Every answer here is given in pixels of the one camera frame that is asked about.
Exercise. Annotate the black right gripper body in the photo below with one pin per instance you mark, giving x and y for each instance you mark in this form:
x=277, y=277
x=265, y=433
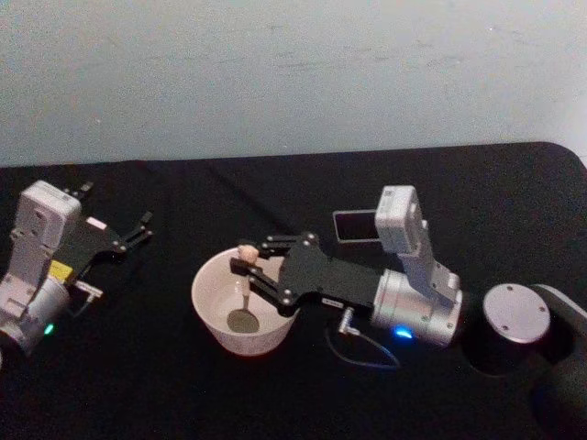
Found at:
x=330, y=279

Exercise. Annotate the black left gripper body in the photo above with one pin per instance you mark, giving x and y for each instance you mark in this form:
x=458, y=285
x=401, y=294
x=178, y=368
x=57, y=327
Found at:
x=89, y=245

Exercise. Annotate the pale plain wall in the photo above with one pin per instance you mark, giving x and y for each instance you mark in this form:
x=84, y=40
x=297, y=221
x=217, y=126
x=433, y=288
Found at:
x=275, y=69

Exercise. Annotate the black table cloth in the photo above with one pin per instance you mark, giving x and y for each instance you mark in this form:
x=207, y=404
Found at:
x=160, y=394

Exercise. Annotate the flat black silver-framed device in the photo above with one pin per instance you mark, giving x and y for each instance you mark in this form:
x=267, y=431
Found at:
x=355, y=227

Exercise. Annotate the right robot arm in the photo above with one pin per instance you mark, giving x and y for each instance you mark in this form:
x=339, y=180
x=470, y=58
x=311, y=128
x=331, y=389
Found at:
x=413, y=307

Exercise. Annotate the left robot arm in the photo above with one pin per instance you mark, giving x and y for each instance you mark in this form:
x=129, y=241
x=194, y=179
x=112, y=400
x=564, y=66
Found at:
x=32, y=256

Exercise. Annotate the white round bowl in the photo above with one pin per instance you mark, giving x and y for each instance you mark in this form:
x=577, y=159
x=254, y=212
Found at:
x=215, y=298

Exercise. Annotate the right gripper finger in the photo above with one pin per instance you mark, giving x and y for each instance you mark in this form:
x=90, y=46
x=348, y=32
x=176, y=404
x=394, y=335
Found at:
x=286, y=243
x=270, y=291

